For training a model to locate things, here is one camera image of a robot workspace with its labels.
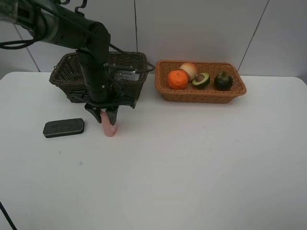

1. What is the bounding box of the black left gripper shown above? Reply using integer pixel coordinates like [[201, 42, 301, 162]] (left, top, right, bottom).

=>
[[70, 49, 136, 126]]

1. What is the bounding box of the pink squeeze bottle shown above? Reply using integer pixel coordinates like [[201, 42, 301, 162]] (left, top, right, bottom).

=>
[[100, 111, 118, 137]]

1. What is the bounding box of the black whiteboard eraser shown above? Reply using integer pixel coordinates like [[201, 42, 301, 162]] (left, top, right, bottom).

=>
[[43, 118, 85, 138]]

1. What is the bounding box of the orange mandarin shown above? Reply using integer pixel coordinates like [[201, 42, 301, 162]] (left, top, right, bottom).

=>
[[167, 70, 189, 90]]

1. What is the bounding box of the round bread bun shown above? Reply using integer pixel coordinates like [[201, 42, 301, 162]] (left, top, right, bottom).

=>
[[179, 62, 198, 81]]

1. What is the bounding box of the half avocado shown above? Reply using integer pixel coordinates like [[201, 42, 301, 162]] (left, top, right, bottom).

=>
[[191, 72, 211, 89]]

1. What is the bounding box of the dark mangosteen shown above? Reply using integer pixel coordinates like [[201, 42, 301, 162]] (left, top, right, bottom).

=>
[[214, 70, 233, 91]]

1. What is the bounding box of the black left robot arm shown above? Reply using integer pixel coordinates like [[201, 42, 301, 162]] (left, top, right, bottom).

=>
[[0, 0, 136, 127]]

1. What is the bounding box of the dark brown wicker basket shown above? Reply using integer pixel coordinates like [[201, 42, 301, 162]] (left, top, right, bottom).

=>
[[49, 51, 148, 103]]

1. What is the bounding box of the orange wicker basket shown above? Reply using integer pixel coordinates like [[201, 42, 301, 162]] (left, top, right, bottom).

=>
[[155, 60, 247, 104]]

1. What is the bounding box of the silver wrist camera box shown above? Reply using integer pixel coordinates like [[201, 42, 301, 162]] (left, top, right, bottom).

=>
[[109, 64, 140, 81]]

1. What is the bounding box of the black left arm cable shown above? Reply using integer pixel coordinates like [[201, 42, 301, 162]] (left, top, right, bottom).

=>
[[0, 0, 156, 96]]

